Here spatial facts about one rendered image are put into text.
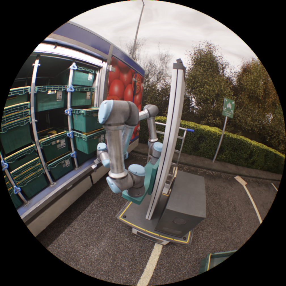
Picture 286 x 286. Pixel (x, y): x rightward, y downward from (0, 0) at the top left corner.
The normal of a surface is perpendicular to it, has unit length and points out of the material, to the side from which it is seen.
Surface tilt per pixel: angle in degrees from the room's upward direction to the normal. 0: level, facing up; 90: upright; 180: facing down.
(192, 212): 0
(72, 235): 0
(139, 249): 0
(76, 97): 91
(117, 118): 80
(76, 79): 91
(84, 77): 91
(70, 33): 90
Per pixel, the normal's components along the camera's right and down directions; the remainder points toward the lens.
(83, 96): 0.92, 0.31
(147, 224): 0.10, -0.93
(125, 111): 0.66, 0.26
